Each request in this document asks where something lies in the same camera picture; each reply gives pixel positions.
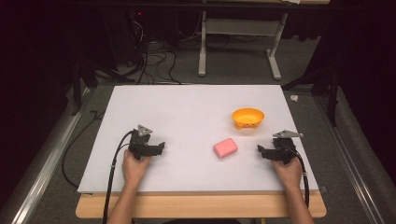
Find black cable on floor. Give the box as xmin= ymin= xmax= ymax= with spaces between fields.
xmin=61 ymin=109 xmax=106 ymax=189

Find pink sponge block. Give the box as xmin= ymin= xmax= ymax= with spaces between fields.
xmin=213 ymin=137 xmax=239 ymax=160

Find black floor cables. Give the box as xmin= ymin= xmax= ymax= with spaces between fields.
xmin=125 ymin=18 xmax=204 ymax=86

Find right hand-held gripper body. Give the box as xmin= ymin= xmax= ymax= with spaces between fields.
xmin=262 ymin=130 xmax=304 ymax=165

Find person's left hand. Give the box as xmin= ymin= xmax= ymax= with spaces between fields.
xmin=121 ymin=148 xmax=152 ymax=185

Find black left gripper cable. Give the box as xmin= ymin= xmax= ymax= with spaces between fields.
xmin=102 ymin=130 xmax=135 ymax=224

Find person's right hand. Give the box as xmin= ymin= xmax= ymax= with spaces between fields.
xmin=271 ymin=155 xmax=304 ymax=191

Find white board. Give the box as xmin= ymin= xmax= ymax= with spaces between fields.
xmin=77 ymin=84 xmax=319 ymax=194

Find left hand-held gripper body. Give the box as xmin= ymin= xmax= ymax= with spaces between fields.
xmin=128 ymin=124 xmax=162 ymax=161

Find orange soap dish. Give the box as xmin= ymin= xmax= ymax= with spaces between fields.
xmin=231 ymin=107 xmax=266 ymax=131

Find white metal desk frame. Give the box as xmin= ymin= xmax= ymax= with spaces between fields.
xmin=197 ymin=10 xmax=290 ymax=82

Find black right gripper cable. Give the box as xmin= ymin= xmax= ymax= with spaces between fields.
xmin=288 ymin=145 xmax=311 ymax=209

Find metal floor rail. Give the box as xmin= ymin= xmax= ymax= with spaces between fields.
xmin=314 ymin=94 xmax=386 ymax=224
xmin=7 ymin=88 xmax=92 ymax=224

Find wooden table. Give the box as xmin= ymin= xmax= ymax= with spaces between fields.
xmin=75 ymin=189 xmax=328 ymax=219

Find black stand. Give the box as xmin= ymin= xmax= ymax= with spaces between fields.
xmin=70 ymin=46 xmax=136 ymax=117
xmin=281 ymin=62 xmax=341 ymax=128

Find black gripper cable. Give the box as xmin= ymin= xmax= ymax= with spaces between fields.
xmin=102 ymin=130 xmax=135 ymax=224
xmin=288 ymin=145 xmax=311 ymax=209

